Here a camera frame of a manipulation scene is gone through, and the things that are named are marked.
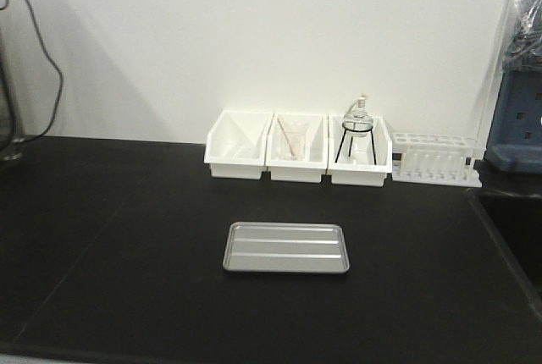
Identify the blue plastic crate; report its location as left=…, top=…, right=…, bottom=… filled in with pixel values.
left=484, top=71, right=541, bottom=174

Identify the black sink basin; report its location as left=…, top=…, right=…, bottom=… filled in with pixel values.
left=467, top=188, right=541, bottom=320

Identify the thin stirring rod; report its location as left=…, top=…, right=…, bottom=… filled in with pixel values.
left=277, top=117, right=296, bottom=159

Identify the glass alcohol lamp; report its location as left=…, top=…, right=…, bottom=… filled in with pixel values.
left=342, top=96, right=374, bottom=137

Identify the middle white storage bin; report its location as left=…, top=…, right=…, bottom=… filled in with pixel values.
left=266, top=113, right=328, bottom=183

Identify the right white storage bin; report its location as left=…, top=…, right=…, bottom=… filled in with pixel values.
left=327, top=115, right=392, bottom=187

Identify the clear beaker in bin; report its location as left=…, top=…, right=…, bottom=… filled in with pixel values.
left=279, top=119, right=307, bottom=161

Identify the white storage bin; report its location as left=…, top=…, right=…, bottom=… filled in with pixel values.
left=327, top=115, right=392, bottom=187
left=204, top=110, right=273, bottom=180
left=266, top=113, right=328, bottom=183

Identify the black wire tripod stand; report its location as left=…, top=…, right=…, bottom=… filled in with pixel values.
left=334, top=122, right=377, bottom=165

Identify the black hanging cable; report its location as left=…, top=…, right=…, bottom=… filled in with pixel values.
left=0, top=0, right=65, bottom=150

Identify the white test tube rack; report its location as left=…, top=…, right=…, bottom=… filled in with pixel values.
left=392, top=132, right=485, bottom=188

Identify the clear plastic bag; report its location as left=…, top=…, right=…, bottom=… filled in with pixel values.
left=502, top=0, right=541, bottom=73

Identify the silver metal tray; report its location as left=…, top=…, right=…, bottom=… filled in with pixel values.
left=223, top=222, right=351, bottom=274

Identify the left white storage bin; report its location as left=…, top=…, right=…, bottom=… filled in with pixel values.
left=204, top=110, right=273, bottom=180

